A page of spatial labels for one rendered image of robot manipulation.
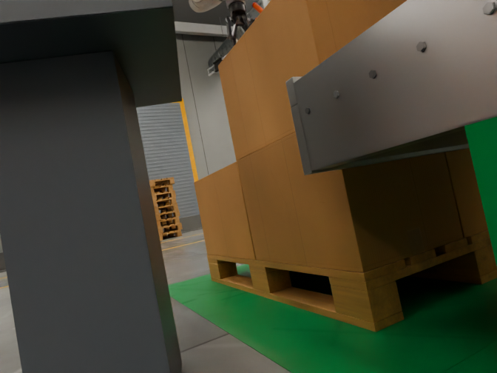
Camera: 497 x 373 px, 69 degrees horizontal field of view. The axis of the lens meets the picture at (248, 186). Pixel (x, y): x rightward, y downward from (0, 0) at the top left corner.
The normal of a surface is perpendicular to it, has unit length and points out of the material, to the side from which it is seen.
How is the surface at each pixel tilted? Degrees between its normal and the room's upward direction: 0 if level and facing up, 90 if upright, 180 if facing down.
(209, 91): 90
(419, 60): 90
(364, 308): 90
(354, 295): 90
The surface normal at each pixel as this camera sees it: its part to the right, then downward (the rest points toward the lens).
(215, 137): 0.48, -0.14
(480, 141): -0.88, 0.15
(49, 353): 0.15, -0.08
